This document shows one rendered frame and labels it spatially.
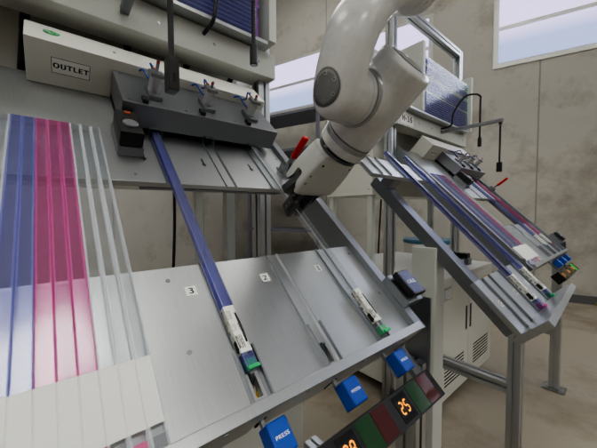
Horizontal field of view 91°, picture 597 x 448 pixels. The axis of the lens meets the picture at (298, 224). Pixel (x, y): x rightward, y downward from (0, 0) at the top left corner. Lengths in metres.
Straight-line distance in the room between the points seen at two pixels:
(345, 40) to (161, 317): 0.38
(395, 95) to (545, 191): 3.54
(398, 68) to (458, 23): 3.98
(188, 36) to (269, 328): 0.71
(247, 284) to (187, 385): 0.15
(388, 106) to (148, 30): 0.58
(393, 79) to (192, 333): 0.40
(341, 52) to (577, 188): 3.69
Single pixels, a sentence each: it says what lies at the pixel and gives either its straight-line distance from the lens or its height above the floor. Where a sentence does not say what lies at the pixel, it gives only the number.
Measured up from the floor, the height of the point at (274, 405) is 0.73.
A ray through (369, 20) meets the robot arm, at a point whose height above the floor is 1.14.
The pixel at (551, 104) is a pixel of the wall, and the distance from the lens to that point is 4.07.
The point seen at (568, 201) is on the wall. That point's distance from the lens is 3.96.
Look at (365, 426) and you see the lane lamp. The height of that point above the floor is 0.67.
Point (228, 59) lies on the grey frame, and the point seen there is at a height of 1.32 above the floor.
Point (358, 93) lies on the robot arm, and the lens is 0.40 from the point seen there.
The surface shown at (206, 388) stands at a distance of 0.35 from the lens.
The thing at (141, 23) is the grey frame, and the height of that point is 1.33.
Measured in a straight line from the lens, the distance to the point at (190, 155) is 0.65.
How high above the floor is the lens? 0.92
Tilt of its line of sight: 2 degrees down
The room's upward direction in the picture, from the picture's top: straight up
